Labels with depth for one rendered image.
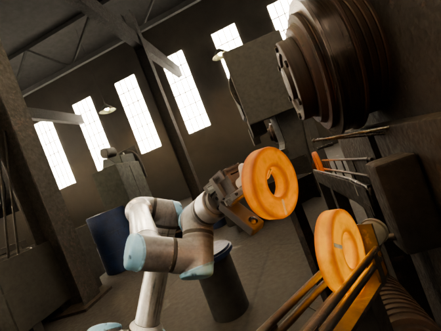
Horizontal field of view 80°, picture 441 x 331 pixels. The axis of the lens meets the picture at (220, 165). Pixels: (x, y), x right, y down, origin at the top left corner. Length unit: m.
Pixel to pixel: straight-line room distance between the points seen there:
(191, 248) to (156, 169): 11.50
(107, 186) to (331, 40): 3.93
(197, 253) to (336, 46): 0.65
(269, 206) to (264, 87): 3.16
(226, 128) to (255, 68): 7.62
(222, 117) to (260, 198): 10.74
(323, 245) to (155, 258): 0.40
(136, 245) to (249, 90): 3.11
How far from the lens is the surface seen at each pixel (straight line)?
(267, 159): 0.55
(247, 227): 0.64
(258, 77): 3.66
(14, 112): 3.71
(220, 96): 11.35
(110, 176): 4.30
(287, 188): 0.59
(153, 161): 12.23
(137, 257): 0.69
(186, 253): 0.71
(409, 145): 0.81
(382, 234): 0.69
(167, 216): 1.25
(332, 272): 0.50
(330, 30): 0.81
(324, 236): 0.50
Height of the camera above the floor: 0.94
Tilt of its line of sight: 1 degrees down
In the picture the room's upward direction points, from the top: 21 degrees counter-clockwise
